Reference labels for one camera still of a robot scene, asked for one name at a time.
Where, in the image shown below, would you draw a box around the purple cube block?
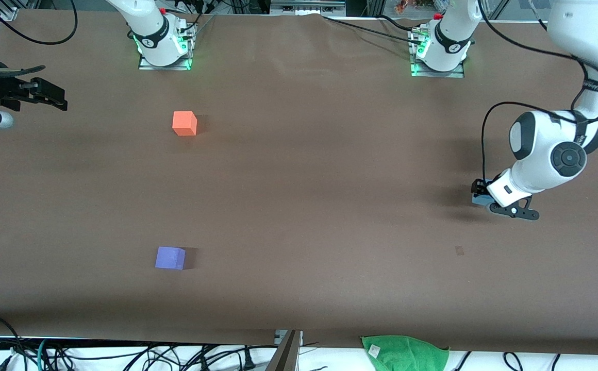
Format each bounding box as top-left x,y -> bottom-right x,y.
155,246 -> 187,271

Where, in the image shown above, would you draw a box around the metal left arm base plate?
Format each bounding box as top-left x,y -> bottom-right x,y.
410,28 -> 466,79

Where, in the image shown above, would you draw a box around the orange background objects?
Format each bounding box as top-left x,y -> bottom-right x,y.
394,0 -> 435,14

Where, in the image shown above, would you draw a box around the green microfibre cloth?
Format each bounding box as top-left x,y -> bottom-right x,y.
361,335 -> 450,371

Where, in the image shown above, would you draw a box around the black power plug cable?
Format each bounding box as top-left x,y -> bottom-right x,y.
237,346 -> 257,370

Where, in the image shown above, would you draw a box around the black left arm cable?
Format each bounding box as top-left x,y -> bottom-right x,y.
477,0 -> 598,181

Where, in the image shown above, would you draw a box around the teal floor cable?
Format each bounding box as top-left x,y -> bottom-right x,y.
35,338 -> 51,371

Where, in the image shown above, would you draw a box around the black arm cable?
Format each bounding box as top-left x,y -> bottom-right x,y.
477,0 -> 598,181
0,0 -> 78,45

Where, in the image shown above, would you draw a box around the grey metal post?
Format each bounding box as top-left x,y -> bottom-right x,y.
267,330 -> 303,371

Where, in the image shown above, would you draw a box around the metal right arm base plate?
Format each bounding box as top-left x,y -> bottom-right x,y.
138,23 -> 196,71

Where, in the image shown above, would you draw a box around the orange cube block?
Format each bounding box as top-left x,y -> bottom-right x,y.
172,111 -> 198,137

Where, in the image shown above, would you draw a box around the black cable to base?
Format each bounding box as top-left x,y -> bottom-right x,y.
321,14 -> 423,44

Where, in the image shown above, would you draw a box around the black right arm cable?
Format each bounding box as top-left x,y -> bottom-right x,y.
0,0 -> 78,45

